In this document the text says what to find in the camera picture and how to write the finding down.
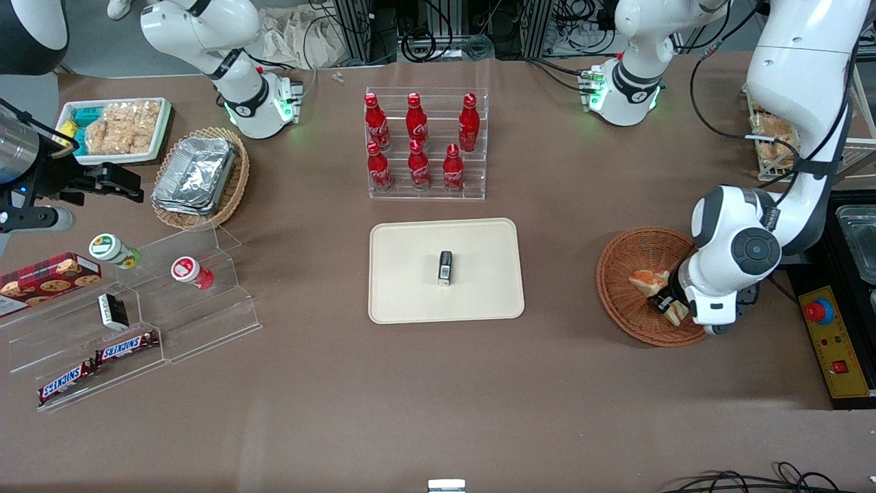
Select aluminium frame post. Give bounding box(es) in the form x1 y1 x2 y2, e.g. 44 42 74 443
526 0 556 60
332 0 374 66

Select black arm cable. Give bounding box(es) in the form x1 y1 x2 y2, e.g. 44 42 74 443
687 27 858 210

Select cream plastic serving tray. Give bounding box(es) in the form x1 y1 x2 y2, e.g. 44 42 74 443
368 218 526 325

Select clear bag of crackers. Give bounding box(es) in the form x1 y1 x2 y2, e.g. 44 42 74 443
85 100 162 156

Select red cola bottle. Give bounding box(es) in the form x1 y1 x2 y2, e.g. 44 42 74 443
367 141 395 192
408 140 432 190
406 92 429 149
365 93 391 152
443 144 465 194
458 93 481 153

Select red cookie box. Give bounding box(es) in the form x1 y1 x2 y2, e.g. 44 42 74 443
0 253 103 318

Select round brown wicker basket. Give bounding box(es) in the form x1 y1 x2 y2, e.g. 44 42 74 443
595 226 710 348

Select light oval wicker basket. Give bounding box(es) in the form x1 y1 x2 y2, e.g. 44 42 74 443
151 127 250 231

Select beige cloth bags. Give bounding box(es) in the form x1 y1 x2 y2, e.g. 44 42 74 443
259 5 351 70

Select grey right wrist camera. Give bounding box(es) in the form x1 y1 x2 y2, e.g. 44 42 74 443
0 205 75 234

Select bread in wire basket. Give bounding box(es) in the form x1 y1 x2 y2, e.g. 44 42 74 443
751 113 800 172

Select white wire basket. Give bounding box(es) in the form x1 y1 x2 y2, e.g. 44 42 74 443
743 82 803 183

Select Snickers chocolate bar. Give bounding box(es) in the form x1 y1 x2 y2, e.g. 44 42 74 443
37 360 97 404
93 331 160 364

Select coiled black cable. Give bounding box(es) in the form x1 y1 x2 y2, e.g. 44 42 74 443
400 30 440 64

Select white rectangular snack tray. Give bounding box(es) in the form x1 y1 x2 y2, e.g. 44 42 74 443
55 97 172 166

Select black side table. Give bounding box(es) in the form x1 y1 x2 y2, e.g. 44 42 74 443
784 190 876 412

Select black floor cables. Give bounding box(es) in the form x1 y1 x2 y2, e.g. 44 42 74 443
658 462 876 493

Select yellow emergency stop box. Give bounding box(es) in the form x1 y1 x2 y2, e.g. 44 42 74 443
799 285 871 400

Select stacked aluminium foil trays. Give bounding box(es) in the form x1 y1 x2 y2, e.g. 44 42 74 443
151 136 237 217

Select green lidded cup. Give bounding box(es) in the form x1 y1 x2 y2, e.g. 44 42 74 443
89 233 142 270

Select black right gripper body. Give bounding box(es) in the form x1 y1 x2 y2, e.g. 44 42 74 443
26 152 105 207

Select clear acrylic bottle rack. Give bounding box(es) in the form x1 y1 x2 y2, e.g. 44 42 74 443
365 87 489 201

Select clear acrylic stepped display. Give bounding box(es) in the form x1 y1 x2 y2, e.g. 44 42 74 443
0 225 263 412

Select black power cable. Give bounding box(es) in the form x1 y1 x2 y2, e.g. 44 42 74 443
770 270 803 306

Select red lidded cup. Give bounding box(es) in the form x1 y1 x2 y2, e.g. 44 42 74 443
171 256 215 290

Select triangular sandwich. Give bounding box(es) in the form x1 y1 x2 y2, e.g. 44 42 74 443
629 269 689 327

